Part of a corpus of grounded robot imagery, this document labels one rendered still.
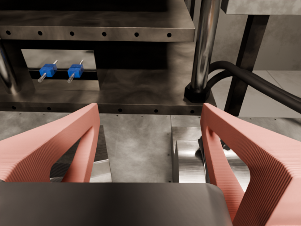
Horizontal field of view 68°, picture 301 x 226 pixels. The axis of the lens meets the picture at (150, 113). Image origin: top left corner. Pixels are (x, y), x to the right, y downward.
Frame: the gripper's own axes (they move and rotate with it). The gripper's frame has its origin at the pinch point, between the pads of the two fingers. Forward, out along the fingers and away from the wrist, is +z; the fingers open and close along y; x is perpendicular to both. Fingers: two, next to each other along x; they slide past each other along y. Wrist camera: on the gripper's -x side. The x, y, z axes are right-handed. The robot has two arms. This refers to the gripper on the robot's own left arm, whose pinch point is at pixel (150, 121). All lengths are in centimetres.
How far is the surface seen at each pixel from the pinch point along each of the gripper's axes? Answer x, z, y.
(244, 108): 115, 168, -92
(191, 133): 32.4, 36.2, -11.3
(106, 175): 31.6, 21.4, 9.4
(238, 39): 73, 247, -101
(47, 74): 30, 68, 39
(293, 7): 8, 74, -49
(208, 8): 6, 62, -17
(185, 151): 25.3, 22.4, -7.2
